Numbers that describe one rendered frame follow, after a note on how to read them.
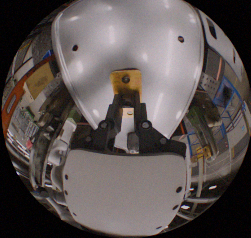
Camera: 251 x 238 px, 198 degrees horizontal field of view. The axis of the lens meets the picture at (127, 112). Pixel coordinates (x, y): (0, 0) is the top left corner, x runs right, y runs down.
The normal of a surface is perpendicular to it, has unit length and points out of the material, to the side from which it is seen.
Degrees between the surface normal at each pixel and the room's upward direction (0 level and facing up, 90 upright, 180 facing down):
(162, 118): 0
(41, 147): 81
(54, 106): 90
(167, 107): 0
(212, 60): 0
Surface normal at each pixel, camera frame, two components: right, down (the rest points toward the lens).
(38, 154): 0.97, 0.10
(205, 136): -0.98, 0.18
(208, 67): -0.07, 0.75
